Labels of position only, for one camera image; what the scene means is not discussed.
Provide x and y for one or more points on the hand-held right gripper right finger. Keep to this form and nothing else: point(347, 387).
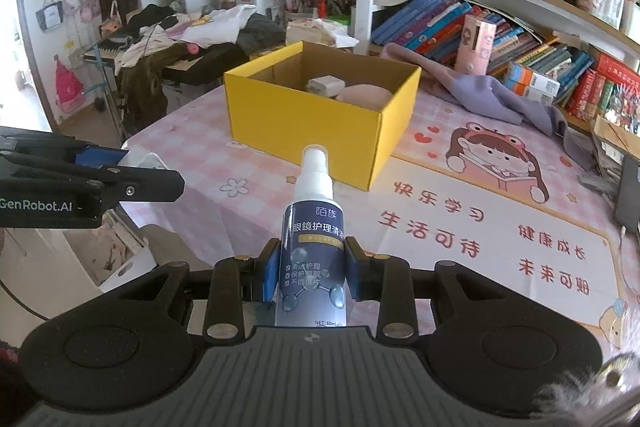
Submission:
point(356, 274)

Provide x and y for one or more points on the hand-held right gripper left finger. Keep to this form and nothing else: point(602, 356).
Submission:
point(271, 274)

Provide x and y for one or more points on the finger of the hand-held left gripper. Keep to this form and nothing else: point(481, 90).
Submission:
point(102, 156)
point(150, 187)

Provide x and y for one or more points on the dark blue spray bottle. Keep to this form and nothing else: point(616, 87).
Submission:
point(312, 227)

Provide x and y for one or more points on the yellow cardboard box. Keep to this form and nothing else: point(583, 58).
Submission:
point(300, 142)

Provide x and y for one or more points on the pink plush pig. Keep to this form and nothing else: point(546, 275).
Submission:
point(362, 97)

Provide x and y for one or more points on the white charger plug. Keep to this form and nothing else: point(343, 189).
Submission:
point(325, 86)

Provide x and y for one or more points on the pink backpack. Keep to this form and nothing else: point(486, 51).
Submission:
point(67, 87)

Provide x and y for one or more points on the white plastic bin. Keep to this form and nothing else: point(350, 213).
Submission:
point(132, 264)

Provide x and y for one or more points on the brown garment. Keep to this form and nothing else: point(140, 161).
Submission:
point(150, 87)

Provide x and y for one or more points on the white tote bag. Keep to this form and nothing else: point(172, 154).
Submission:
point(49, 14)

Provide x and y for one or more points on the pink hanging bag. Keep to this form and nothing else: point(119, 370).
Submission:
point(82, 4)

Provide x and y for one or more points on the white garment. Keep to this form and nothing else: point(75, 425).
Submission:
point(220, 24)

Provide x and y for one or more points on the dark grey garment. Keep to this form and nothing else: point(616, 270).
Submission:
point(260, 34)

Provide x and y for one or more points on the purple cloth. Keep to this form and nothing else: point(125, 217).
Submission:
point(475, 92)

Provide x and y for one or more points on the orange blue medicine box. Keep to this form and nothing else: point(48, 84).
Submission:
point(525, 94)
point(532, 77)

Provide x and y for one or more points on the grey furry sleeve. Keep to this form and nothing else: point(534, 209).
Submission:
point(575, 397)

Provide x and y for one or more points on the pink cylindrical humidifier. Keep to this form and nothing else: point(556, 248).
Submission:
point(475, 44)

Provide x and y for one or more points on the row of leaning books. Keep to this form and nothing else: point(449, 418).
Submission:
point(435, 22)

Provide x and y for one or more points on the black tablet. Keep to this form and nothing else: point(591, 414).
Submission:
point(630, 197)

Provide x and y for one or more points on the red boxed book set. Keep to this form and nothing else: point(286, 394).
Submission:
point(600, 92)

